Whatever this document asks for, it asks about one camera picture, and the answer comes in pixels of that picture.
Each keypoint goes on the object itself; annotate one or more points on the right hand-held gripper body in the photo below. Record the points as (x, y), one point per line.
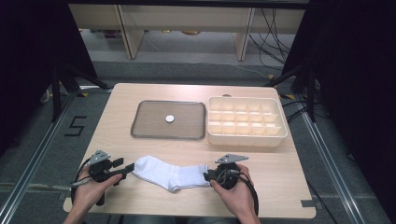
(227, 175)

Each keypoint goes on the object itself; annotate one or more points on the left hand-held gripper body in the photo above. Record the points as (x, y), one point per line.
(99, 169)

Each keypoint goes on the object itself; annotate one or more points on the white sock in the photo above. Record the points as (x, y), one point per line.
(169, 174)

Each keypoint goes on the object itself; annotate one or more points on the person's right hand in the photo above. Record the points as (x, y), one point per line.
(239, 199)

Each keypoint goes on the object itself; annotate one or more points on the person's left hand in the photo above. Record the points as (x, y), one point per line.
(88, 194)

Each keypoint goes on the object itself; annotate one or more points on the cream compartment organizer box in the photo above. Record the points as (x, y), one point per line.
(246, 138)

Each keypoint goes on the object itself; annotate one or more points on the small white round disc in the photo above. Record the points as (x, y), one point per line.
(170, 118)

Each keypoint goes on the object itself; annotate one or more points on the black metal stand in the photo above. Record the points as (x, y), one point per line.
(56, 93)
(311, 96)

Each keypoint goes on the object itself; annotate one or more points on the black curtain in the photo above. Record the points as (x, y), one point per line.
(358, 77)
(31, 62)

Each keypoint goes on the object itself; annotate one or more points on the aluminium floor rail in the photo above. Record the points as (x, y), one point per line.
(330, 161)
(37, 155)

